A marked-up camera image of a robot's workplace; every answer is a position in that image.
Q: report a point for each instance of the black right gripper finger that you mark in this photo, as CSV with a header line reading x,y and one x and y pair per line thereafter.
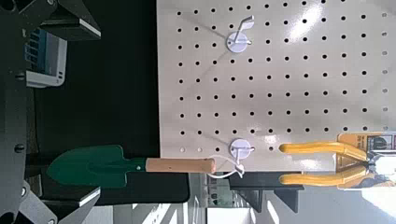
x,y
71,18
74,211

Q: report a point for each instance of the white plastic crate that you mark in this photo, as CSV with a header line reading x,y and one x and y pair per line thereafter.
x,y
46,56

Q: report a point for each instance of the white round pegboard hook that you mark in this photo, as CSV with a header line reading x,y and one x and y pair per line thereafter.
x,y
239,146
236,45

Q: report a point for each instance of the black metal stand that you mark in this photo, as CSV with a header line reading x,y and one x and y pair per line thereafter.
x,y
264,180

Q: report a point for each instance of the white perforated pegboard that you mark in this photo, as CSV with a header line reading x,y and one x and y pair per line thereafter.
x,y
278,85

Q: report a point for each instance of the yellow pliers packaging card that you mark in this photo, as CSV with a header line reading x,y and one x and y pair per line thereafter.
x,y
351,138

